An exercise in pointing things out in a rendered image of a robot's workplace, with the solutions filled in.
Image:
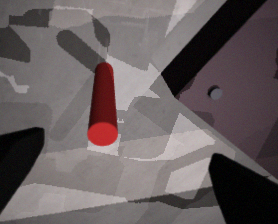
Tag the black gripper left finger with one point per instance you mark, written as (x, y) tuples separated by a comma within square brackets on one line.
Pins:
[(18, 153)]

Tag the red peg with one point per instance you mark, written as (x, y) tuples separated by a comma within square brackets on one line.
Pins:
[(102, 127)]

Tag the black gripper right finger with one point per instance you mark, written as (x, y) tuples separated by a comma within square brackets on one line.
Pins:
[(244, 196)]

